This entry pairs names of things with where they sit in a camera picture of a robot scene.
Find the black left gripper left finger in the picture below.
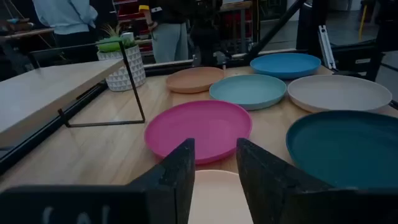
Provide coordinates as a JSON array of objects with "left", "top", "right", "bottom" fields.
[{"left": 0, "top": 138, "right": 196, "bottom": 224}]

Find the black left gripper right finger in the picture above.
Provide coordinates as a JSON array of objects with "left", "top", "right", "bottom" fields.
[{"left": 236, "top": 138, "right": 398, "bottom": 224}]

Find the pale peach plate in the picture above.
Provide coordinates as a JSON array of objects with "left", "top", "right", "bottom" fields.
[{"left": 187, "top": 169, "right": 254, "bottom": 224}]

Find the pink plate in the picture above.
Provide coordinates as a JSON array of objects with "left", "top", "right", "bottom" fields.
[{"left": 144, "top": 100, "right": 253, "bottom": 166}]

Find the dark teal plate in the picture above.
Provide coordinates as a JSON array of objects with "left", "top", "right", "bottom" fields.
[{"left": 285, "top": 110, "right": 398, "bottom": 190}]

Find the light teal plate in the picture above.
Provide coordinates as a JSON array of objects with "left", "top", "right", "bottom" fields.
[{"left": 209, "top": 73, "right": 287, "bottom": 111}]

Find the orange plate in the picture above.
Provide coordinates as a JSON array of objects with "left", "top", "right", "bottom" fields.
[{"left": 165, "top": 66, "right": 225, "bottom": 94}]

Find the pale grey plate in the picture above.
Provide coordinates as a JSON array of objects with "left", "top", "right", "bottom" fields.
[{"left": 287, "top": 74, "right": 393, "bottom": 113}]

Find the blue plate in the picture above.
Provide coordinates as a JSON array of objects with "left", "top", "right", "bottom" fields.
[{"left": 249, "top": 52, "right": 322, "bottom": 80}]

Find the white patterned plant pot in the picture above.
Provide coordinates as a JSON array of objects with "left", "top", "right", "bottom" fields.
[{"left": 96, "top": 45, "right": 147, "bottom": 92}]

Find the person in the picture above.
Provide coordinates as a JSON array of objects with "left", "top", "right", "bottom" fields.
[
  {"left": 32, "top": 0, "right": 99, "bottom": 62},
  {"left": 138, "top": 0, "right": 190, "bottom": 65}
]

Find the green succulent plant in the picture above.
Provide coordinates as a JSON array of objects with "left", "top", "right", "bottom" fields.
[{"left": 95, "top": 24, "right": 137, "bottom": 54}]

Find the red tool cabinet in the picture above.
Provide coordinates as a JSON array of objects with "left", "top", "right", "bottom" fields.
[{"left": 113, "top": 0, "right": 253, "bottom": 54}]

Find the wooden work table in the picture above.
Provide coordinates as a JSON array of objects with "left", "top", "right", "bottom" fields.
[{"left": 0, "top": 27, "right": 55, "bottom": 40}]

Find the black metal table frame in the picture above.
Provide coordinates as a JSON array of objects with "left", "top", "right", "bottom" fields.
[{"left": 0, "top": 0, "right": 398, "bottom": 175}]

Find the white aluminium bracket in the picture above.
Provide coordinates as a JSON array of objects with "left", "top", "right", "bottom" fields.
[{"left": 317, "top": 24, "right": 336, "bottom": 70}]

